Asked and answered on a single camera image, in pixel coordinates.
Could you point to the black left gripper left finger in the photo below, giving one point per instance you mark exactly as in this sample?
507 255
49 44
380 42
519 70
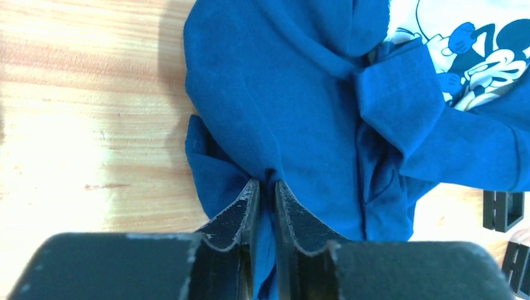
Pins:
220 256

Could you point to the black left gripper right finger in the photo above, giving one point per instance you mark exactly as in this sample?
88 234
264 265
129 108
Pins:
305 267

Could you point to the blue cartoon print shirt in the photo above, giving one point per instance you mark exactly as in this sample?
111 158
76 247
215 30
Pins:
362 107

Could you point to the black square frame near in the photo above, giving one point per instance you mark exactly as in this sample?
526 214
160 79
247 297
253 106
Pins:
501 211

